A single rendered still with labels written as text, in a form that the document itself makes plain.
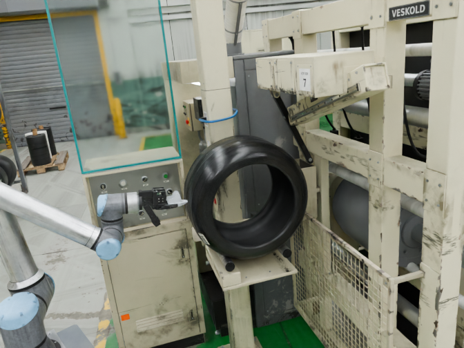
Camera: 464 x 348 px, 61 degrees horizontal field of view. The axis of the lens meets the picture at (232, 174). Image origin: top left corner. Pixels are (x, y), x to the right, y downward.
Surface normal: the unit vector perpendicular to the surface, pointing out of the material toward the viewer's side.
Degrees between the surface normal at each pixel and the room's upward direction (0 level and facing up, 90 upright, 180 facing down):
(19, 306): 7
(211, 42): 90
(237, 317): 90
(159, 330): 90
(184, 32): 90
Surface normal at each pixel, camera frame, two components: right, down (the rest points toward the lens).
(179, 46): 0.17, 0.28
